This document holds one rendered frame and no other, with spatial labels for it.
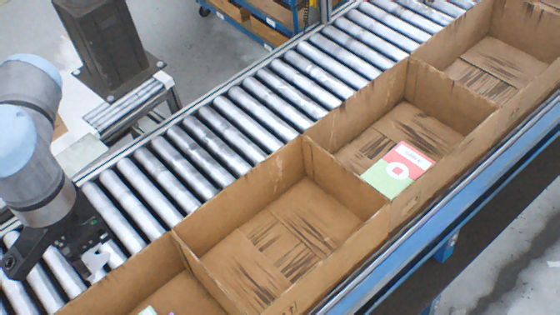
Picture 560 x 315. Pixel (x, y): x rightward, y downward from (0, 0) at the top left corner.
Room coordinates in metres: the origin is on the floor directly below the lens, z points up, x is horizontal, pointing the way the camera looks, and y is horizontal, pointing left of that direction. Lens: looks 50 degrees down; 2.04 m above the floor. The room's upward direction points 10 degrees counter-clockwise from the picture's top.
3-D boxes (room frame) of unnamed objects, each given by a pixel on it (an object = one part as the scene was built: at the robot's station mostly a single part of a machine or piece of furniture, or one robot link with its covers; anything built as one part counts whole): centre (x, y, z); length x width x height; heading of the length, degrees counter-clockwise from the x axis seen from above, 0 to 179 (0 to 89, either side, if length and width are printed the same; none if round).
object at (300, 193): (0.67, 0.02, 0.96); 0.39 x 0.29 x 0.17; 123
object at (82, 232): (0.53, 0.35, 1.34); 0.09 x 0.08 x 0.12; 126
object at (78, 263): (0.49, 0.36, 1.28); 0.05 x 0.02 x 0.09; 36
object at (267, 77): (1.31, -0.12, 0.72); 0.52 x 0.05 x 0.05; 33
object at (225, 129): (1.16, 0.10, 0.72); 0.52 x 0.05 x 0.05; 33
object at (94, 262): (0.51, 0.35, 1.23); 0.06 x 0.03 x 0.09; 126
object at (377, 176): (0.80, -0.28, 0.92); 0.16 x 0.11 x 0.07; 125
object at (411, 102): (0.88, -0.31, 0.96); 0.39 x 0.29 x 0.17; 123
